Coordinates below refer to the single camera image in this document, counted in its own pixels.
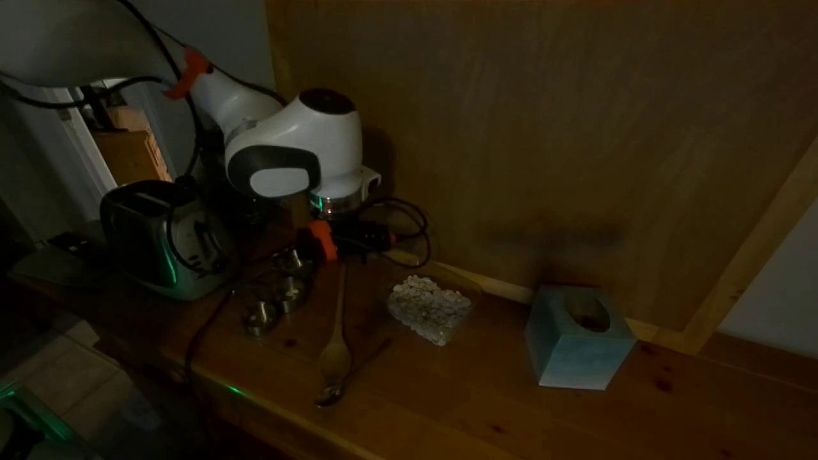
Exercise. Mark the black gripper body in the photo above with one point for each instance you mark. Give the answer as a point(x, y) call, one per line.
point(341, 230)

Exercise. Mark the wooden block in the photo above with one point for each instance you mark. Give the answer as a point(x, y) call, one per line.
point(128, 154)

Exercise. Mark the stainless steel toaster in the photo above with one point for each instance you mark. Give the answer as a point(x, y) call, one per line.
point(166, 244)

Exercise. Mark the blue box with round hole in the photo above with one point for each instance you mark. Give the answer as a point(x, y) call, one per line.
point(577, 345)

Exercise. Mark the white door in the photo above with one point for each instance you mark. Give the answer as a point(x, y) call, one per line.
point(67, 163)

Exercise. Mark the small black object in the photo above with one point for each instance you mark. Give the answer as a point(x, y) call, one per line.
point(74, 244)

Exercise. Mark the metal spoon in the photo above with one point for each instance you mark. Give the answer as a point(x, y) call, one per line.
point(327, 394)

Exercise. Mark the large wooden back panel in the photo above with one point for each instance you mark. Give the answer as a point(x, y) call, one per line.
point(552, 129)

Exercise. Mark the wooden spoon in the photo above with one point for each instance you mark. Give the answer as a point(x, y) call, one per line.
point(335, 348)

